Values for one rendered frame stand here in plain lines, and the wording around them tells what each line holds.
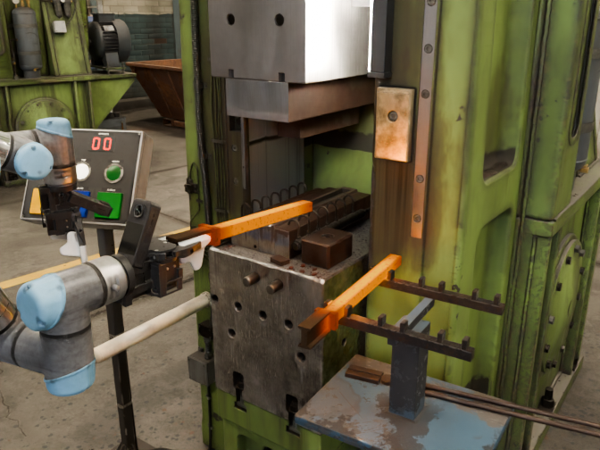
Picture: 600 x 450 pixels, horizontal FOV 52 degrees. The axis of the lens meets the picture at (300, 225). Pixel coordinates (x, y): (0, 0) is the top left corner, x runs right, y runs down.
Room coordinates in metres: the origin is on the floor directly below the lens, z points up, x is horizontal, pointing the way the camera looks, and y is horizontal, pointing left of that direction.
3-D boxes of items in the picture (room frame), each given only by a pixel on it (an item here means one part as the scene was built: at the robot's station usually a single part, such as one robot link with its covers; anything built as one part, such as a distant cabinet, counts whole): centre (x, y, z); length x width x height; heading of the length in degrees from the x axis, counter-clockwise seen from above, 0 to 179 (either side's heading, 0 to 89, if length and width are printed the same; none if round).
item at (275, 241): (1.71, -0.01, 0.96); 0.42 x 0.20 x 0.09; 144
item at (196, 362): (1.84, 0.33, 0.36); 0.09 x 0.07 x 0.12; 54
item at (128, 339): (1.67, 0.44, 0.62); 0.44 x 0.05 x 0.05; 144
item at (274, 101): (1.71, -0.01, 1.32); 0.42 x 0.20 x 0.10; 144
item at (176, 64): (8.58, 1.34, 0.43); 1.89 x 1.20 x 0.85; 46
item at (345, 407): (1.15, -0.23, 0.69); 0.40 x 0.30 x 0.02; 58
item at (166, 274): (0.97, 0.27, 1.11); 0.12 x 0.08 x 0.09; 144
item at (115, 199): (1.65, 0.54, 1.01); 0.07 x 0.05 x 0.07; 79
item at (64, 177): (1.42, 0.57, 1.15); 0.08 x 0.08 x 0.05
